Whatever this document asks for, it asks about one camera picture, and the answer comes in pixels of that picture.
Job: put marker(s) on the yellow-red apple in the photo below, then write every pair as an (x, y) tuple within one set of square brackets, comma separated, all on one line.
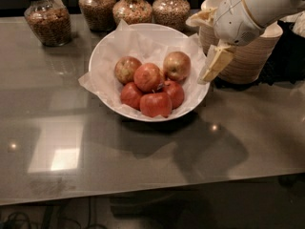
[(177, 66), (125, 68)]

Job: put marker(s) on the red apple centre top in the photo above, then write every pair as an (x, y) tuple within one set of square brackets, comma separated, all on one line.
[(148, 78)]

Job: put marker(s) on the red apple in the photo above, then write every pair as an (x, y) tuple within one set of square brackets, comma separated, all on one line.
[(175, 91), (148, 78), (131, 95), (153, 105)]

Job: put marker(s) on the paper bowl stack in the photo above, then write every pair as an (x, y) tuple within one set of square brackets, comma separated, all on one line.
[(206, 32), (249, 60)]

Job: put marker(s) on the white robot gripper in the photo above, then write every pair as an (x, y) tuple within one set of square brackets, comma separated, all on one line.
[(234, 18)]

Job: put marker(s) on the red apple right middle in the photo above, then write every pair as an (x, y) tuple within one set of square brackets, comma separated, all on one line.
[(175, 91)]

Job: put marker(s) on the paper bowl stack rear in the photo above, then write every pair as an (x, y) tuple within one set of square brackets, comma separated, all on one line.
[(206, 32)]

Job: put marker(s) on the red apple front centre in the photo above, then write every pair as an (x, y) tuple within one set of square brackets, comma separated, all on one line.
[(153, 105)]

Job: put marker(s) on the paper bowl stack front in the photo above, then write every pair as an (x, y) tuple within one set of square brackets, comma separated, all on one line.
[(249, 60)]

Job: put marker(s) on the white bowl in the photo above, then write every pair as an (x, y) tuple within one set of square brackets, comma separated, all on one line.
[(101, 80)]

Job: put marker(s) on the red apple front left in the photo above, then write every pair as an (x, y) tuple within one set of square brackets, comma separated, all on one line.
[(131, 95)]

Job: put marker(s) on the glass cereal jar far left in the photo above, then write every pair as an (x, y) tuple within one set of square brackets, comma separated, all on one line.
[(50, 21)]

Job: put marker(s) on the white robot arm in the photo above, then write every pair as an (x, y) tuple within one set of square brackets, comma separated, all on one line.
[(266, 12)]

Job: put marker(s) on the glass cereal jar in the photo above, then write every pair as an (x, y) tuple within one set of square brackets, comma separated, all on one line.
[(171, 13), (50, 21), (98, 14), (132, 11)]

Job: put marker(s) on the white paper liner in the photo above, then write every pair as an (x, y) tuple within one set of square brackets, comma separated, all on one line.
[(143, 42)]

